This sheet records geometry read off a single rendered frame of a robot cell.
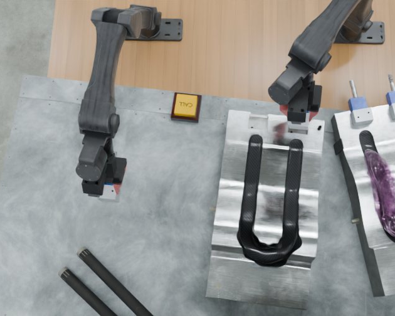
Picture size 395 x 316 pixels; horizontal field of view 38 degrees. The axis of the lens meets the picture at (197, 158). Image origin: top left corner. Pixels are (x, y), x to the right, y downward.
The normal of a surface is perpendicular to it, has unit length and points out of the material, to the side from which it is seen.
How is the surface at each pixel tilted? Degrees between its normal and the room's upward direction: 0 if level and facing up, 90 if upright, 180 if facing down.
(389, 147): 19
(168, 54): 0
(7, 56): 0
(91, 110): 9
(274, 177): 2
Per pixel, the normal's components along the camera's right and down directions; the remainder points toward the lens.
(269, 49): -0.04, -0.25
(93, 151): 0.04, -0.68
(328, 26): -0.18, -0.07
